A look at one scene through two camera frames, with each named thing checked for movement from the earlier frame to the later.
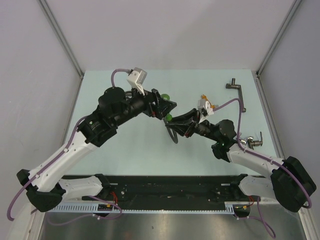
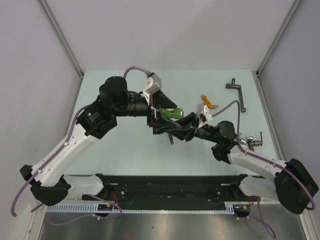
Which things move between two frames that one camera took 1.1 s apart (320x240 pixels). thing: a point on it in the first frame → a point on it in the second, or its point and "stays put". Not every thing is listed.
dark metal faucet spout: [233, 86] stays put
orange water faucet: [204, 97] stays put
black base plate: [168, 189] stays put
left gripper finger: [164, 107] → [161, 125]
